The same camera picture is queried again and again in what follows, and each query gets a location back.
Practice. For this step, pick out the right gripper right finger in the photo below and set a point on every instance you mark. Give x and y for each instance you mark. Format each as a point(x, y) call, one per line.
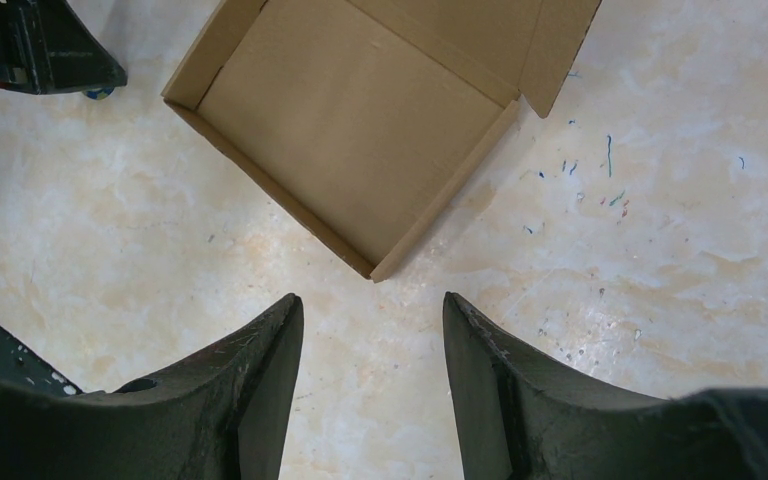
point(521, 414)

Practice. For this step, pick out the brown cardboard box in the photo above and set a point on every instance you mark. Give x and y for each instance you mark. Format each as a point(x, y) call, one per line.
point(363, 119)

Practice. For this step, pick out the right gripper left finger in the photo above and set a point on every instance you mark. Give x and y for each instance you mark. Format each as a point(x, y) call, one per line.
point(219, 413)

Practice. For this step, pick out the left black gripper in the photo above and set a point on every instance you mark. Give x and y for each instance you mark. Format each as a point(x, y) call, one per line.
point(50, 51)

